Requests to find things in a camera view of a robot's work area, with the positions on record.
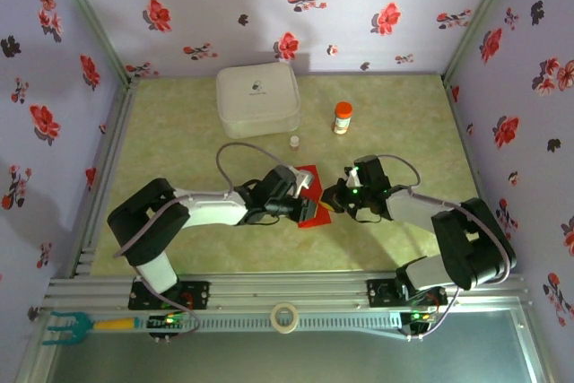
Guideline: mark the white zip case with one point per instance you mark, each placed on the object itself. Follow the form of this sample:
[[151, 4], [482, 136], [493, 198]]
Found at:
[[258, 96]]

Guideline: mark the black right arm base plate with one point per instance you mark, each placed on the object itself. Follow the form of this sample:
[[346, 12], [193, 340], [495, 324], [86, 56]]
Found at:
[[379, 293]]

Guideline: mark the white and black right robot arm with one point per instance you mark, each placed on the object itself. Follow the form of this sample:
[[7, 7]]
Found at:
[[417, 208]]

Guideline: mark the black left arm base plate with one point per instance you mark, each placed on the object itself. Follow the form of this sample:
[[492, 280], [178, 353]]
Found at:
[[199, 294]]

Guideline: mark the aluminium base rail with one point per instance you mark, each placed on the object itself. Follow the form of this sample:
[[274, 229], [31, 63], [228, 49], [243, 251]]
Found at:
[[287, 289]]

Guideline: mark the red paper sheet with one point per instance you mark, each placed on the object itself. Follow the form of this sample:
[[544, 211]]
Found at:
[[319, 183]]

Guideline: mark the white tape roll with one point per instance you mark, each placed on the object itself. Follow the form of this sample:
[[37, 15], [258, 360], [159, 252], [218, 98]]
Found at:
[[274, 318]]

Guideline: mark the aluminium corner post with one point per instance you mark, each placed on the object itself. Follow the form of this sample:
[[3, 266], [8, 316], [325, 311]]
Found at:
[[482, 15], [85, 15]]

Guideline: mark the small clear vial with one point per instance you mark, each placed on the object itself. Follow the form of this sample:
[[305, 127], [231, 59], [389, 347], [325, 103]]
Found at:
[[294, 142]]

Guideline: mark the aluminium side rail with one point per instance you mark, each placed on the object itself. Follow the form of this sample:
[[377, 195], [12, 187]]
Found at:
[[107, 167], [474, 167]]

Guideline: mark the orange cap pill bottle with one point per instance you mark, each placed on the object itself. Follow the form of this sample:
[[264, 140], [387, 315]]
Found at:
[[343, 120]]

